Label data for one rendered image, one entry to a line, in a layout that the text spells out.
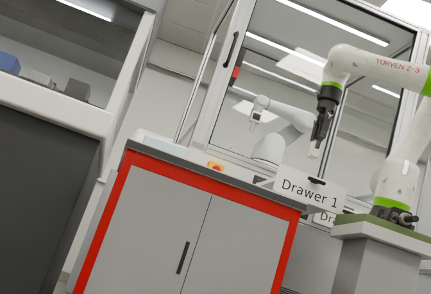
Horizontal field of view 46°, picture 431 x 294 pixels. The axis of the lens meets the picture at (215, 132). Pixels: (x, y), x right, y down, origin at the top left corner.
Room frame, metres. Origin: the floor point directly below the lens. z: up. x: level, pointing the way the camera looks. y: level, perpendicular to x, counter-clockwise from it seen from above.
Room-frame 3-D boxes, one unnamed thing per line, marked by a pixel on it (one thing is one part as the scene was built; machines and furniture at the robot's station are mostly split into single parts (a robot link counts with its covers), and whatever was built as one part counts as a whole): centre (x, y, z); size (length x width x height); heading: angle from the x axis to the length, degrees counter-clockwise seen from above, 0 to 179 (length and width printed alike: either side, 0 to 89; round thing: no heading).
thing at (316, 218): (2.28, -0.68, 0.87); 0.29 x 0.02 x 0.11; 99
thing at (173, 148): (1.65, 0.14, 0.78); 0.15 x 0.10 x 0.04; 90
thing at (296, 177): (1.92, -0.42, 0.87); 0.29 x 0.02 x 0.11; 99
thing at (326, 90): (1.89, -0.39, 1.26); 0.12 x 0.09 x 0.06; 99
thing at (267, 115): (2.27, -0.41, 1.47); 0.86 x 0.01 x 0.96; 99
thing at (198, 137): (2.72, -0.34, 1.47); 1.02 x 0.95 x 1.04; 99
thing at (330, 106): (1.89, -0.39, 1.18); 0.08 x 0.07 x 0.09; 9
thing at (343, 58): (1.74, -0.50, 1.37); 0.36 x 0.11 x 0.11; 82
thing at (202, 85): (2.64, 0.14, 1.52); 0.87 x 0.01 x 0.86; 9
